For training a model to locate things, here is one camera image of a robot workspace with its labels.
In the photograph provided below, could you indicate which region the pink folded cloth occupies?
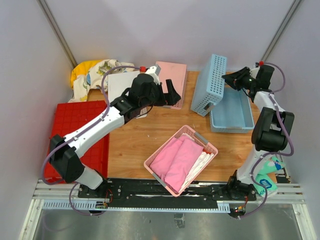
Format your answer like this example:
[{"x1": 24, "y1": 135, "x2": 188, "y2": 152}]
[{"x1": 149, "y1": 134, "x2": 205, "y2": 193}]

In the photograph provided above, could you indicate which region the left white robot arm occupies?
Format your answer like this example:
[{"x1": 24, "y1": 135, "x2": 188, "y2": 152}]
[{"x1": 48, "y1": 73, "x2": 181, "y2": 198}]

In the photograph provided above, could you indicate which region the patterned cream cloth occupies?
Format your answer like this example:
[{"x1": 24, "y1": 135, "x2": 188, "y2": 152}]
[{"x1": 68, "y1": 59, "x2": 134, "y2": 103}]

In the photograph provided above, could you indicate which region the white folded cloth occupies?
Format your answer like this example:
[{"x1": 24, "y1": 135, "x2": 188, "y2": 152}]
[{"x1": 176, "y1": 132, "x2": 218, "y2": 195}]

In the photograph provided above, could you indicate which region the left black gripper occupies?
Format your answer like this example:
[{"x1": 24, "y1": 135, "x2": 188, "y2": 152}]
[{"x1": 140, "y1": 79, "x2": 181, "y2": 109}]

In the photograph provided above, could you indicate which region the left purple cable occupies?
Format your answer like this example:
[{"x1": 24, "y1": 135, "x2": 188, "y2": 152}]
[{"x1": 41, "y1": 65, "x2": 147, "y2": 217}]

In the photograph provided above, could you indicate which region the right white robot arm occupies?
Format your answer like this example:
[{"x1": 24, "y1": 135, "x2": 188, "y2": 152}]
[{"x1": 222, "y1": 61, "x2": 295, "y2": 200}]

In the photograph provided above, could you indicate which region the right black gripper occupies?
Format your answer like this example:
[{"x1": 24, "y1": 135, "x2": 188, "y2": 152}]
[{"x1": 222, "y1": 67, "x2": 258, "y2": 92}]

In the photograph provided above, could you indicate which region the yellow cloth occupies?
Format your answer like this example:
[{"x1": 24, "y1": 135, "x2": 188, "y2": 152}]
[{"x1": 70, "y1": 59, "x2": 102, "y2": 89}]

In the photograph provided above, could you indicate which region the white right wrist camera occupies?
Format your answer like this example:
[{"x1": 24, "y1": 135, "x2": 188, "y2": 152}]
[{"x1": 249, "y1": 66, "x2": 260, "y2": 79}]

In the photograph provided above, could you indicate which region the light blue perforated basket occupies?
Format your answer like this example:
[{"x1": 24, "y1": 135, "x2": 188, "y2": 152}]
[{"x1": 190, "y1": 54, "x2": 227, "y2": 117}]

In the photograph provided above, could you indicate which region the large red plastic container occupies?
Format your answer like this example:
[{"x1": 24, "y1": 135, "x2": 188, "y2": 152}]
[{"x1": 50, "y1": 100, "x2": 110, "y2": 177}]

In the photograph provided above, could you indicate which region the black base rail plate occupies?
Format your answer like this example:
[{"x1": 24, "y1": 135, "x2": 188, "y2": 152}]
[{"x1": 77, "y1": 178, "x2": 257, "y2": 209}]

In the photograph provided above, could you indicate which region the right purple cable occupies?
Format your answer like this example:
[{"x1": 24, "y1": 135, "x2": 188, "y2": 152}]
[{"x1": 234, "y1": 60, "x2": 295, "y2": 220}]

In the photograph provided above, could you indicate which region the white perforated basket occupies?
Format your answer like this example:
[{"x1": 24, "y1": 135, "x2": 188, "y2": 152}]
[{"x1": 106, "y1": 71, "x2": 140, "y2": 103}]

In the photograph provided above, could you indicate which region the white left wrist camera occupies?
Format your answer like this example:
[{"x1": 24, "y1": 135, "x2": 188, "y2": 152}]
[{"x1": 145, "y1": 64, "x2": 161, "y2": 85}]

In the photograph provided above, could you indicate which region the grey slotted cable duct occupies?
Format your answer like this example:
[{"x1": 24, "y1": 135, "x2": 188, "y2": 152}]
[{"x1": 42, "y1": 199, "x2": 231, "y2": 214}]

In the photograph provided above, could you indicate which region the teal patterned cloth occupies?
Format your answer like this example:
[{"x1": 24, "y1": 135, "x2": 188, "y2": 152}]
[{"x1": 253, "y1": 156, "x2": 286, "y2": 197}]

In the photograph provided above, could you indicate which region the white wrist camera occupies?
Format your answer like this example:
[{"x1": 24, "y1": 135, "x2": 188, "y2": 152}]
[
  {"x1": 249, "y1": 66, "x2": 260, "y2": 79},
  {"x1": 145, "y1": 64, "x2": 161, "y2": 85}
]

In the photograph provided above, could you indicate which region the pink perforated basket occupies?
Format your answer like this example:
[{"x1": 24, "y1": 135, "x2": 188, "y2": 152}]
[{"x1": 155, "y1": 61, "x2": 187, "y2": 110}]

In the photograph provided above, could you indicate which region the pink basket with cloths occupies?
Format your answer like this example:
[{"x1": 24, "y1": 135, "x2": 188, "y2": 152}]
[{"x1": 143, "y1": 125, "x2": 218, "y2": 197}]

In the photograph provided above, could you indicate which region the purple cable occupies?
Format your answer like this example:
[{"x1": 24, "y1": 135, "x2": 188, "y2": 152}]
[
  {"x1": 234, "y1": 60, "x2": 295, "y2": 220},
  {"x1": 41, "y1": 65, "x2": 147, "y2": 217}
]

